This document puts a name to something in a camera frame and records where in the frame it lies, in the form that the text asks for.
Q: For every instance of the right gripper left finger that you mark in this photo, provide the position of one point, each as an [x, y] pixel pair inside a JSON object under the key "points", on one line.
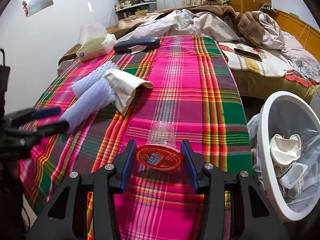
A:
{"points": [[124, 163]]}

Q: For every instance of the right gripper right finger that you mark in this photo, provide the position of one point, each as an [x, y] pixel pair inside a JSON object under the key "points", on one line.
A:
{"points": [[193, 164]]}

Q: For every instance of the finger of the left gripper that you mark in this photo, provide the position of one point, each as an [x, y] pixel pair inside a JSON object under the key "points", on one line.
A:
{"points": [[19, 118], [37, 133]]}

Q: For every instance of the clear jelly cup red lid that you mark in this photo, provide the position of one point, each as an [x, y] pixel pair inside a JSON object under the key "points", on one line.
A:
{"points": [[160, 153]]}

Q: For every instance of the white yogurt cup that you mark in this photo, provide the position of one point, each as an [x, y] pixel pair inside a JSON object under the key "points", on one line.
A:
{"points": [[293, 175]]}

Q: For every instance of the white trash bin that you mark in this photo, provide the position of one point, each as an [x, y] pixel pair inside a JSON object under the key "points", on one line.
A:
{"points": [[286, 131]]}

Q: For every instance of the white foam fruit net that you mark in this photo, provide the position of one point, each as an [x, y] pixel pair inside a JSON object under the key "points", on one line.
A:
{"points": [[88, 81]]}

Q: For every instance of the colourful plaid bed cloth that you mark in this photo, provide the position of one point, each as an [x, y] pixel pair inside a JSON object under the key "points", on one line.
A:
{"points": [[193, 89]]}

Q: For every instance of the crumpled cream paper bag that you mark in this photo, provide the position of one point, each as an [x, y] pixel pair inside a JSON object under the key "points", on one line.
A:
{"points": [[124, 86]]}

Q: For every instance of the tissue pack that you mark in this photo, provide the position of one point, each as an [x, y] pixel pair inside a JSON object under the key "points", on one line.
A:
{"points": [[95, 41]]}

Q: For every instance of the floral bed sheet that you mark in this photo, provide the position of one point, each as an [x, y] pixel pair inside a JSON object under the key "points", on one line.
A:
{"points": [[261, 79]]}

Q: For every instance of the black smartphone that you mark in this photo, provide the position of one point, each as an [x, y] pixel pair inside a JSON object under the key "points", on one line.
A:
{"points": [[247, 54]]}

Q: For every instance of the dark blue glasses case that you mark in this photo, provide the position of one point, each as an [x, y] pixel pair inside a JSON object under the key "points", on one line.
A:
{"points": [[137, 45]]}

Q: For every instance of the cluttered shelf desk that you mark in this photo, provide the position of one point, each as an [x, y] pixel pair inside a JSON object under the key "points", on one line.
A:
{"points": [[127, 8]]}

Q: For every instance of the light floral duvet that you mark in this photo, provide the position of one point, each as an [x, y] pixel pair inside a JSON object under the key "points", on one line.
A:
{"points": [[290, 48]]}

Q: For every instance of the brown blanket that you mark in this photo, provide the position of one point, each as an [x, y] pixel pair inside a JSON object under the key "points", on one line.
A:
{"points": [[220, 22]]}

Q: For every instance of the wooden headboard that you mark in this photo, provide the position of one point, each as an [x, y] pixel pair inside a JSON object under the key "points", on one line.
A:
{"points": [[307, 35]]}

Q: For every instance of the wall poster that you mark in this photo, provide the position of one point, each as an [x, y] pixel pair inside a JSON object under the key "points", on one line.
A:
{"points": [[31, 7]]}

